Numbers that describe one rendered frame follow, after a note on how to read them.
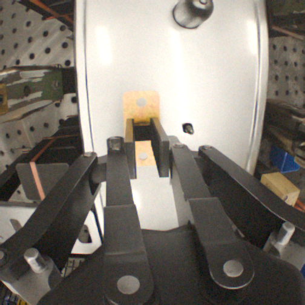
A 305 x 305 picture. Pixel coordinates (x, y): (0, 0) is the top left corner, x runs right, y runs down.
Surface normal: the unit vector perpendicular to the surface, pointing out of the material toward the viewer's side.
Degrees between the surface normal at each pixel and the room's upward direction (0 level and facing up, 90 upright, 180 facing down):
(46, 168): 0
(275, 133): 90
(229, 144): 0
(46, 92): 78
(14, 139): 0
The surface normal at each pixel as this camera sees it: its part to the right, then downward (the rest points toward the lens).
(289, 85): 0.10, 0.39
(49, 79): 0.99, 0.03
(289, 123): -0.99, 0.05
